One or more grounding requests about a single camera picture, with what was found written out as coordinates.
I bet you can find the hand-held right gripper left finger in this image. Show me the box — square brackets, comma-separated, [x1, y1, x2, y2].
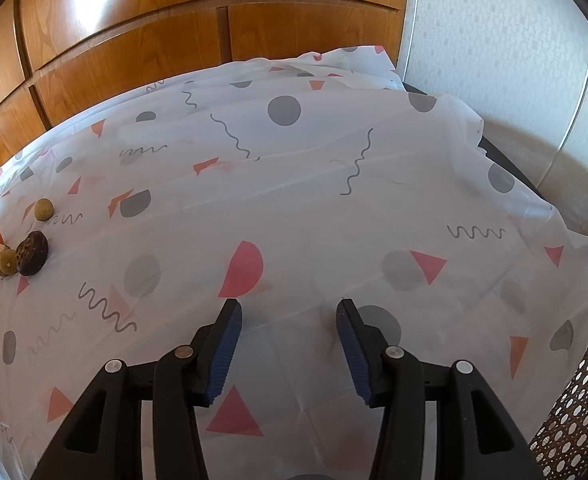
[31, 298, 243, 480]

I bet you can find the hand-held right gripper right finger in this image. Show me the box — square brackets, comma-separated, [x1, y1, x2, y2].
[336, 298, 545, 480]

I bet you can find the dark brown round fruit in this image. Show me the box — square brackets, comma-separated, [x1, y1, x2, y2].
[16, 231, 49, 276]

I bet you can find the halved dark-skinned fruit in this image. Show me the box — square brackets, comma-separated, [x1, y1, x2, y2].
[0, 244, 18, 277]

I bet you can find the patterned white tablecloth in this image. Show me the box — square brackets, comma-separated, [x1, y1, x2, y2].
[0, 45, 588, 480]

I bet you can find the brown wicker chair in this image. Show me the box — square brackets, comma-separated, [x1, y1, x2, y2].
[526, 280, 588, 480]

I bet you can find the black table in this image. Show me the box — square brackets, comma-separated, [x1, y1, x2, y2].
[404, 82, 560, 211]

